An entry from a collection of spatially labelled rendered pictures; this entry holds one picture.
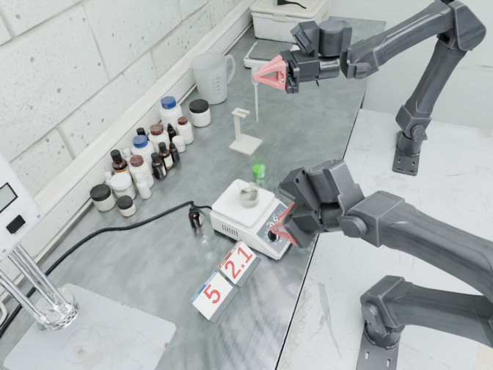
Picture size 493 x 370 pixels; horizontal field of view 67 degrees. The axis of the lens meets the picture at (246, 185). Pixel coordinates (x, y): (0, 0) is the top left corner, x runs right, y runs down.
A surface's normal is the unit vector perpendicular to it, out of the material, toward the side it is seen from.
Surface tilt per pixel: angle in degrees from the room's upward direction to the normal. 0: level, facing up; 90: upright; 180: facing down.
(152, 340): 0
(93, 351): 0
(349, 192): 48
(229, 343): 0
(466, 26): 90
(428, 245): 87
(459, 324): 90
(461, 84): 90
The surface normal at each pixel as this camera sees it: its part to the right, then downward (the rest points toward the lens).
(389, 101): -0.37, 0.67
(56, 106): 0.93, 0.22
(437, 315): -0.83, 0.40
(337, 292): -0.05, -0.70
